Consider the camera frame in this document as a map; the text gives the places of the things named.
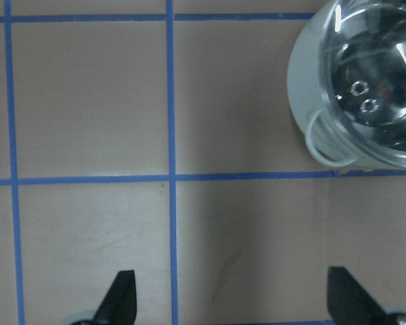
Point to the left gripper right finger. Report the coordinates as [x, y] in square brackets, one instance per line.
[348, 302]

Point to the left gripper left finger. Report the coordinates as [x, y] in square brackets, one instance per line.
[119, 305]

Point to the glass pot lid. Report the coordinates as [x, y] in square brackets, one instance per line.
[363, 66]

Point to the white electric pot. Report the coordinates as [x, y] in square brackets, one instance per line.
[309, 102]

